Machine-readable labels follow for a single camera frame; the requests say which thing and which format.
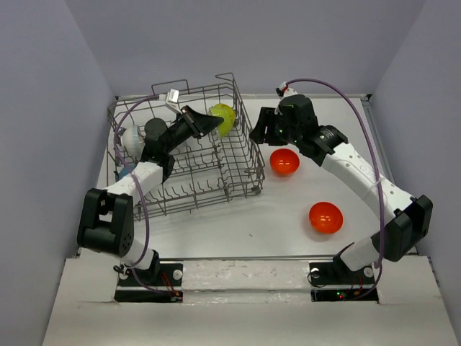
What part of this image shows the lime green bowl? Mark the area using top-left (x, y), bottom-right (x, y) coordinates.
top-left (208, 103), bottom-right (236, 138)

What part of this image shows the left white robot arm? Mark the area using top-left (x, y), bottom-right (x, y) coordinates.
top-left (77, 106), bottom-right (224, 285)

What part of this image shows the orange bowl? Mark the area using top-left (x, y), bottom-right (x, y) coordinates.
top-left (269, 148), bottom-right (300, 177)
top-left (308, 202), bottom-right (344, 234)

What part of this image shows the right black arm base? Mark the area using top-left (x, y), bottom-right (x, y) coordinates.
top-left (307, 244), bottom-right (379, 303)

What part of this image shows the blue bowl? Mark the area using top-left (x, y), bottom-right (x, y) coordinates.
top-left (118, 166), bottom-right (134, 179)

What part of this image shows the grey wire dish rack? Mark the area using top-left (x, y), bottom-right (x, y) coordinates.
top-left (103, 73), bottom-right (264, 221)

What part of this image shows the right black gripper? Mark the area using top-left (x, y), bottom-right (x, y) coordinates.
top-left (249, 106), bottom-right (301, 146)

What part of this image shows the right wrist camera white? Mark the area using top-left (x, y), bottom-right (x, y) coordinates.
top-left (276, 82), bottom-right (297, 99)

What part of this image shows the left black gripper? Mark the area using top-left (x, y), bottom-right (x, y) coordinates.
top-left (163, 106), bottom-right (223, 154)

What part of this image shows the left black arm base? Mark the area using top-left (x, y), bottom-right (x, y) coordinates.
top-left (113, 261), bottom-right (184, 303)

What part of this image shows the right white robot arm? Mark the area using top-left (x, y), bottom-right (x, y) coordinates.
top-left (250, 94), bottom-right (433, 283)

